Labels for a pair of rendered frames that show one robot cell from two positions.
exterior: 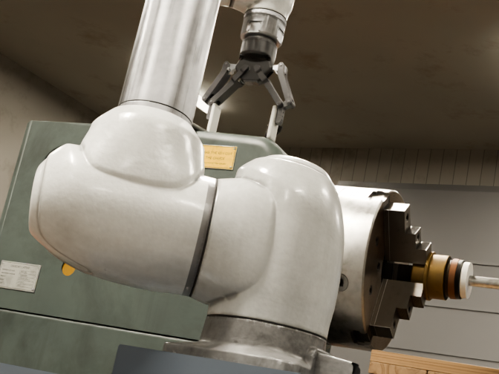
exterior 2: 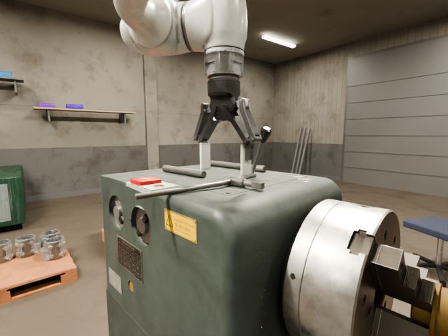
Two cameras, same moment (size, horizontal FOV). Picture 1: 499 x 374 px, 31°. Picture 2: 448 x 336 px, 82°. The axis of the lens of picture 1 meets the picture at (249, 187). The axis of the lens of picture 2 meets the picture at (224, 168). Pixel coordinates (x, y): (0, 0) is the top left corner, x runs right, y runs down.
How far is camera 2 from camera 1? 136 cm
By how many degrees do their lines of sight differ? 30
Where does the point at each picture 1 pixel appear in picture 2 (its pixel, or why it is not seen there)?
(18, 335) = (122, 319)
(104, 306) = (149, 325)
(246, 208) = not seen: outside the picture
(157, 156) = not seen: outside the picture
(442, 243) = (397, 71)
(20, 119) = not seen: hidden behind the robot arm
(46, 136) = (107, 188)
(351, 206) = (329, 263)
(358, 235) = (339, 311)
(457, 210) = (404, 55)
